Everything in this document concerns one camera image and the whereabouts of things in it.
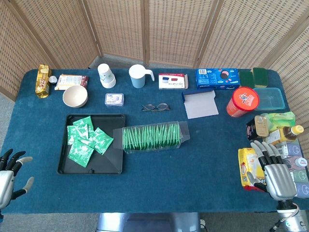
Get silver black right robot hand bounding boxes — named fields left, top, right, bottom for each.
left=246, top=141, right=298, bottom=201

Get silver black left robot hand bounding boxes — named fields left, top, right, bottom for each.
left=0, top=148, right=35, bottom=210

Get clear box of green sachets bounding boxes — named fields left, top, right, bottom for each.
left=112, top=120, right=191, bottom=154

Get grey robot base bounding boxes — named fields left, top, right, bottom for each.
left=96, top=212, right=201, bottom=232

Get yellow snack bag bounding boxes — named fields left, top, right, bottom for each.
left=238, top=147, right=273, bottom=193

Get black snack packet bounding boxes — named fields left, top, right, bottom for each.
left=246, top=122, right=260, bottom=142

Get red snack canister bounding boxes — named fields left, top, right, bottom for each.
left=226, top=87, right=260, bottom=118

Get black plastic tray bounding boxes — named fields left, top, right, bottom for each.
left=57, top=113, right=126, bottom=175

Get blue Oreo cookie box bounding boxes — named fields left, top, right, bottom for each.
left=195, top=68, right=240, bottom=90

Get white and maroon food packet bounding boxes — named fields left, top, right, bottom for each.
left=54, top=74, right=89, bottom=91

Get small clear cotton swab box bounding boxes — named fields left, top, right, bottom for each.
left=104, top=93, right=125, bottom=108

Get row of green sachets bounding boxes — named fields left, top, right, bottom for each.
left=122, top=123, right=181, bottom=150

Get white box red blue print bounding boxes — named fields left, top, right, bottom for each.
left=158, top=73, right=189, bottom=90

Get green tissue pack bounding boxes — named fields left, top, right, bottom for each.
left=290, top=169, right=309, bottom=183

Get purple tissue pack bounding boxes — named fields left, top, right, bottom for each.
left=295, top=182, right=309, bottom=199

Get clear water bottle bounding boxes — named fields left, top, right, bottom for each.
left=284, top=156, right=309, bottom=170

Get white printed paper strip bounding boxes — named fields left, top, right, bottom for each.
left=275, top=142, right=290, bottom=158

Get pale blue tissue pack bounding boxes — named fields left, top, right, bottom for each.
left=287, top=144, right=303, bottom=158

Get yellow bottle yellow cap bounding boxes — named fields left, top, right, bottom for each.
left=263, top=125, right=305, bottom=147

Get gold flat tin can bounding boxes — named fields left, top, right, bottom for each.
left=254, top=115, right=269, bottom=137

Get green wet wipes pack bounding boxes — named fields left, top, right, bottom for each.
left=260, top=111, right=296, bottom=132

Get teal transparent food container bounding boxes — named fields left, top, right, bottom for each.
left=253, top=87, right=286, bottom=111

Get green yellow sponge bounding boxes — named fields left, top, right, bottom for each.
left=252, top=67, right=269, bottom=88
left=239, top=70, right=255, bottom=89

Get blue grey paper folder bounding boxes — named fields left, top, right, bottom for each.
left=182, top=89, right=220, bottom=120

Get gold biscuit pack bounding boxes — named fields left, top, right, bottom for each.
left=35, top=64, right=53, bottom=99

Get beige bowl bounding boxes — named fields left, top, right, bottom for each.
left=62, top=85, right=88, bottom=108

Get blue table cloth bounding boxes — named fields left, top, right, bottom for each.
left=1, top=69, right=302, bottom=215

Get white paper cup stack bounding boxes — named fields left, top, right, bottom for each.
left=97, top=63, right=117, bottom=89

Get wicker folding screen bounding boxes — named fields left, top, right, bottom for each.
left=0, top=0, right=309, bottom=145

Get dark frame eyeglasses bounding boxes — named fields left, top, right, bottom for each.
left=141, top=103, right=171, bottom=113

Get pale blue mug white handle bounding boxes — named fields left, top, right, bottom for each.
left=128, top=64, right=155, bottom=89

